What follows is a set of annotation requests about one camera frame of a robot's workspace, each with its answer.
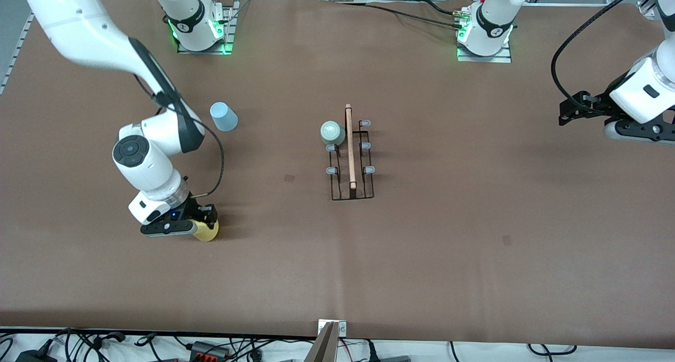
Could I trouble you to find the yellow plastic cup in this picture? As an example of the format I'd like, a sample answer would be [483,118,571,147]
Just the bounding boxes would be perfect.
[191,220,219,243]

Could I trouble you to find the pale green plastic cup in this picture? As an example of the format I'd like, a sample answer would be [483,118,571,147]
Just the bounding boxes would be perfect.
[320,120,347,146]

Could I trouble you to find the black wire cup holder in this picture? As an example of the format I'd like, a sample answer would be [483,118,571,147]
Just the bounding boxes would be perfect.
[325,104,377,202]

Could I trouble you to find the pale blue plastic cup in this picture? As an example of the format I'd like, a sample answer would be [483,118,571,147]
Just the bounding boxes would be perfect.
[209,102,239,132]

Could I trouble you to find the black orange connector block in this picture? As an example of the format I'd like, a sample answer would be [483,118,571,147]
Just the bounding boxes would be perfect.
[189,341,231,361]

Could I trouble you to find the black power adapter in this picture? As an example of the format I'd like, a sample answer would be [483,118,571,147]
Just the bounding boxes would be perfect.
[15,348,57,362]

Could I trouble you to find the brown table mat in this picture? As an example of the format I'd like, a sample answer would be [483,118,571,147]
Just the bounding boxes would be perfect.
[0,0,675,350]

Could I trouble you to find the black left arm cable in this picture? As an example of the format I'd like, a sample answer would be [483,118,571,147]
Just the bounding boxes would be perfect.
[551,0,655,103]

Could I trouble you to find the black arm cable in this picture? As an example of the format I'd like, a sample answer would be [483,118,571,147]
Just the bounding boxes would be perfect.
[551,0,655,103]
[133,74,226,198]

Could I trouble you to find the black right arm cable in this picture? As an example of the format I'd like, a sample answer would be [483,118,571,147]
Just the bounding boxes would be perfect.
[133,74,226,198]

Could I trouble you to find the aluminium left arm base plate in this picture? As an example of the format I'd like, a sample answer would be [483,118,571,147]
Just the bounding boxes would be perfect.
[456,41,513,63]

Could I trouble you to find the black cable with brass plug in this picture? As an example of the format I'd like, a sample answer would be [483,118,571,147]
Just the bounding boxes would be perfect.
[419,0,471,17]
[337,1,471,31]

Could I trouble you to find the metal camera post bracket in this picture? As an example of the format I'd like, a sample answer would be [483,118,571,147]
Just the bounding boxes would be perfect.
[317,319,348,338]

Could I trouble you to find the beige camera post beam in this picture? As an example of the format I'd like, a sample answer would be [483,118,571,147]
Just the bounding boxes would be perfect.
[304,322,339,362]

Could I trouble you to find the aluminium right arm base plate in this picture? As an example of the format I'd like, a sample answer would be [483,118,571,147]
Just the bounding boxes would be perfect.
[176,0,241,55]

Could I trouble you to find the thin black looped cable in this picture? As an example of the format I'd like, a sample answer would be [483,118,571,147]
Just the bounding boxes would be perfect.
[527,343,578,356]

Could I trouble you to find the perforated aluminium side rail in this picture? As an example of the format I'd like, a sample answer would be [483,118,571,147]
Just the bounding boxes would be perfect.
[0,13,35,95]

